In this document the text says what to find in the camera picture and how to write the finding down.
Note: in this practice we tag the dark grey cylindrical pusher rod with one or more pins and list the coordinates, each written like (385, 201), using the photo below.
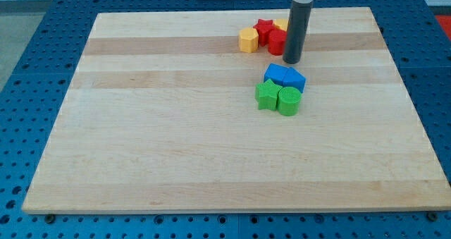
(296, 32)

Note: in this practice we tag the red cylinder block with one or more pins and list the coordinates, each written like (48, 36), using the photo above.
(276, 42)

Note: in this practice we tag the green cylinder block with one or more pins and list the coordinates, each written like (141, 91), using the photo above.
(288, 102)

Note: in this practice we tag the light wooden board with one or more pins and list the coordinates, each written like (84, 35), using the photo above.
(160, 117)

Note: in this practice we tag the blue pentagon block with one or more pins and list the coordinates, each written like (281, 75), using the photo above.
(295, 79)

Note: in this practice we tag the red star block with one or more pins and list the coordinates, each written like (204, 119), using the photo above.
(264, 28)

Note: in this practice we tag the yellow block behind rod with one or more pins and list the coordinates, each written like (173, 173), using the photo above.
(281, 24)

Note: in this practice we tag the blue cube block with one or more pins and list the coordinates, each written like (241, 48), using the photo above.
(276, 73)

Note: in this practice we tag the yellow hexagon block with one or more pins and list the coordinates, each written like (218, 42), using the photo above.
(248, 40)

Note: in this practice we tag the green star block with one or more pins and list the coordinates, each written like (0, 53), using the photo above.
(266, 95)

